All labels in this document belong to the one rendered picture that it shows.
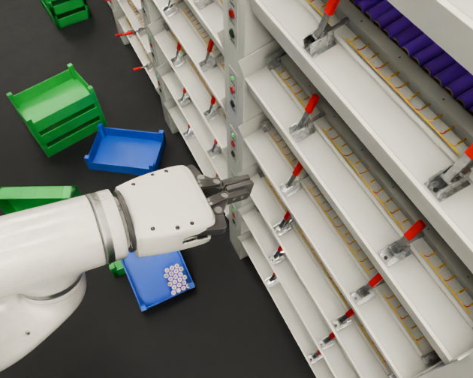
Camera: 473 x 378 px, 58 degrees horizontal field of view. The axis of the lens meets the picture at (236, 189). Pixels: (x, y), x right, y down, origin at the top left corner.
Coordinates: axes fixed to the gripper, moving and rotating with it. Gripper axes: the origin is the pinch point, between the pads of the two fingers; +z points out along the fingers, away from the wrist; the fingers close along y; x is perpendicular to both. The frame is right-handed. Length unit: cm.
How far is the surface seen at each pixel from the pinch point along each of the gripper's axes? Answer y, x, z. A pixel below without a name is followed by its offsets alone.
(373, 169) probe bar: 1.8, -2.9, 24.8
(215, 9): -52, -7, 22
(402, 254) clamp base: 15.2, -5.9, 21.4
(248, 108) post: -30.4, -17.7, 22.3
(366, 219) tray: 7.6, -7.4, 21.3
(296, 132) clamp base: -11.5, -5.9, 19.2
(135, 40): -149, -82, 37
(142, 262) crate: -43, -99, 3
